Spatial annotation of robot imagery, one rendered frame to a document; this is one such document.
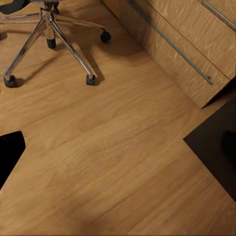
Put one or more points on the swivel chair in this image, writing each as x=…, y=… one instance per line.
x=47, y=19

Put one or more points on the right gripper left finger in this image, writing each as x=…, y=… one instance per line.
x=12, y=146

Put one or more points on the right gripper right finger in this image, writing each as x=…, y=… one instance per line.
x=228, y=146

